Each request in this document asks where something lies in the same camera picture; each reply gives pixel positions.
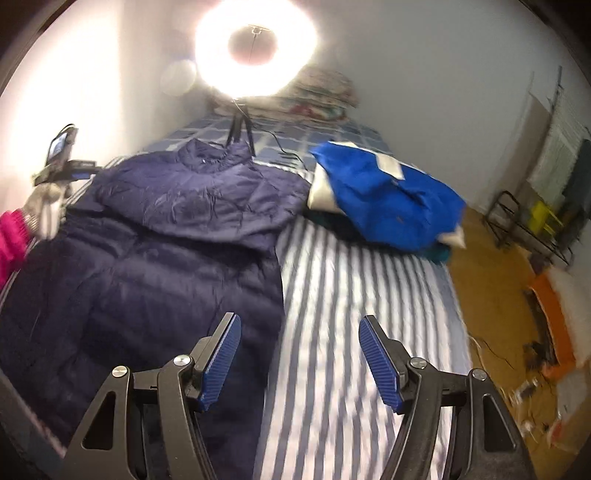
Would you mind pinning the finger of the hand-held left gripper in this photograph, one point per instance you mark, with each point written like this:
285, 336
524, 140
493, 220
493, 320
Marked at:
84, 174

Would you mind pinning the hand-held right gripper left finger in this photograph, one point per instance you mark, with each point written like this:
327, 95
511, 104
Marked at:
221, 357

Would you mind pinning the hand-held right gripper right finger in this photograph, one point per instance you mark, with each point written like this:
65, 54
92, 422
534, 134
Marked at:
378, 360

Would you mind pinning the dark navy duvet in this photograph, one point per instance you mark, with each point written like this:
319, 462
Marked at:
161, 258

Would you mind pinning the black clothes rack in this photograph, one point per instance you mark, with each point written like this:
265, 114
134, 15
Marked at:
501, 203

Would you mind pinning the dark hanging clothes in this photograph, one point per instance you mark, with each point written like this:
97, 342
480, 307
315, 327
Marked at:
579, 194

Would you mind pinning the person's left hand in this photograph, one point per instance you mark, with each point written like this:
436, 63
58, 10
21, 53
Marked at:
46, 207

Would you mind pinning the striped blanket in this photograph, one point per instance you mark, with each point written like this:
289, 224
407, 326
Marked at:
332, 286

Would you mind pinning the blue and white jacket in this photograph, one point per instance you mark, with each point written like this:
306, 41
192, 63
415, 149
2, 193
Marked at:
388, 203

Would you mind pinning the black tripod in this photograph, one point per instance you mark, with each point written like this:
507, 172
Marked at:
240, 127

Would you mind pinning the small bed with orange skirt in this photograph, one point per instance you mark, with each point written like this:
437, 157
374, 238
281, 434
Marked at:
556, 314

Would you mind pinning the blue checkered bed sheet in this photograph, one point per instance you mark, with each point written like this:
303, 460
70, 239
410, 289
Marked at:
295, 138

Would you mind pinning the yellow box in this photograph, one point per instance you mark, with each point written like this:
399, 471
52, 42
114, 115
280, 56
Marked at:
542, 217

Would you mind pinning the folded floral quilts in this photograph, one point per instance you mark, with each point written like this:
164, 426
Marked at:
323, 92

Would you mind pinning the striped hanging towel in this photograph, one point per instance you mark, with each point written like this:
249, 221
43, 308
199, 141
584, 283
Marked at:
556, 157

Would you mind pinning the beige board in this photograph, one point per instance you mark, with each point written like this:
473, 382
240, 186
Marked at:
538, 134

